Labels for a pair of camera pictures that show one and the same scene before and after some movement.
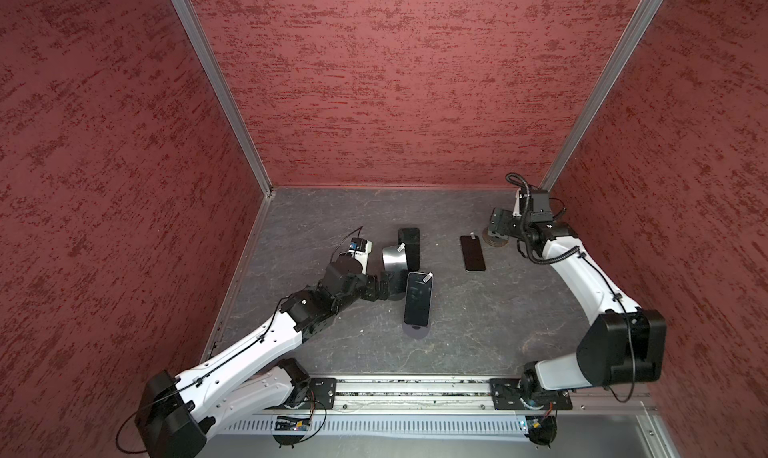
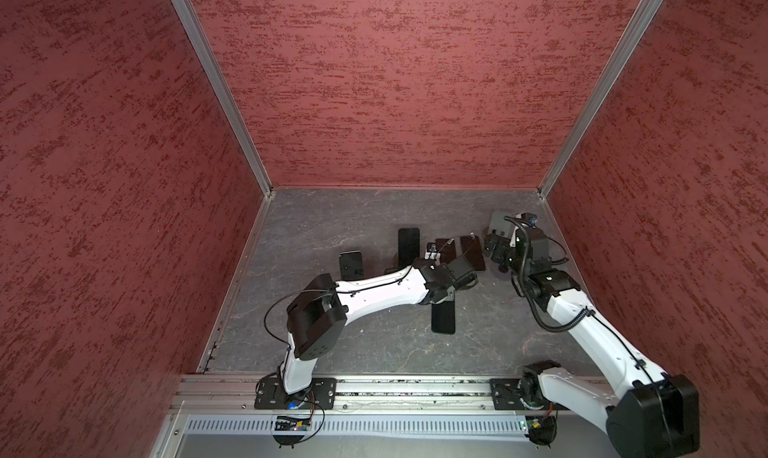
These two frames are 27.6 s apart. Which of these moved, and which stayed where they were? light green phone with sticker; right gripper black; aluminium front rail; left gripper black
Moved: right gripper black; left gripper black
Stayed: light green phone with sticker; aluminium front rail
